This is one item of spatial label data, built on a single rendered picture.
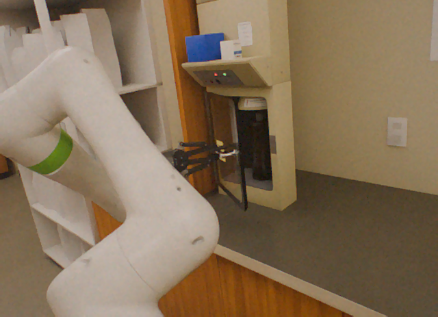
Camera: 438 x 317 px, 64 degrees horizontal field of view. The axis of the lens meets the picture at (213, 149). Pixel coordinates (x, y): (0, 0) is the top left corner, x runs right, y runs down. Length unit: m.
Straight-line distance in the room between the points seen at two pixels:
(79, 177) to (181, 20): 0.76
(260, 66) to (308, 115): 0.58
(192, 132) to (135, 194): 0.91
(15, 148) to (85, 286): 0.36
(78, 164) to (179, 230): 0.43
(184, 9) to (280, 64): 0.44
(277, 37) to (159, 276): 0.91
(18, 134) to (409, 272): 0.99
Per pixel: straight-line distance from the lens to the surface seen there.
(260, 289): 1.21
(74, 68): 0.74
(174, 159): 1.19
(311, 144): 1.71
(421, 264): 1.14
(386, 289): 1.03
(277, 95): 1.24
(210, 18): 1.37
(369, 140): 1.58
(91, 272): 0.57
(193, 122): 1.45
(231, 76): 1.23
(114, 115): 0.66
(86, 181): 0.93
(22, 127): 0.79
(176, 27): 1.41
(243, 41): 1.27
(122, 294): 0.56
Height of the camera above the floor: 1.57
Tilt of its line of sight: 17 degrees down
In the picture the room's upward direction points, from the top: 7 degrees counter-clockwise
